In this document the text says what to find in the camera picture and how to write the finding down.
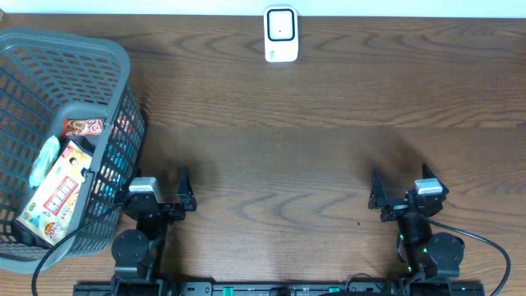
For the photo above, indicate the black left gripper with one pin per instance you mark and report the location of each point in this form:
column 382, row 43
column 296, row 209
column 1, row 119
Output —
column 185, row 197

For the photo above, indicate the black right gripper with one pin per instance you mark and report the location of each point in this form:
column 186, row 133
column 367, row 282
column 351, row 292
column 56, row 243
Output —
column 378, row 199

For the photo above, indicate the red brown snack packet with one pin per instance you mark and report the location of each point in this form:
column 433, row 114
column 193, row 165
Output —
column 82, row 127

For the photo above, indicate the pale green wipes pack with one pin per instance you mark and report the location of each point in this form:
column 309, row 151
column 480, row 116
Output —
column 44, row 161

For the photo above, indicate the yellow snack bag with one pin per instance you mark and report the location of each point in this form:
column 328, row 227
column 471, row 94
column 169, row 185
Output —
column 49, row 212

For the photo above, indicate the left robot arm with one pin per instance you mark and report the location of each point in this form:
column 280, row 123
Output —
column 138, row 252

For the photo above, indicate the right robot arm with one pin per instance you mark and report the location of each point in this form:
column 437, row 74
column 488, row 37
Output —
column 433, row 258

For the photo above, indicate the white barcode scanner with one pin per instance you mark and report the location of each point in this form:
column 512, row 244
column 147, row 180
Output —
column 281, row 37

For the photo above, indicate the grey plastic shopping basket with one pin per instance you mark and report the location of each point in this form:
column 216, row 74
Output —
column 46, row 78

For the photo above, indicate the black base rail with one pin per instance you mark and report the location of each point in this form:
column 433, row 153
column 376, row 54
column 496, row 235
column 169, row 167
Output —
column 197, row 288

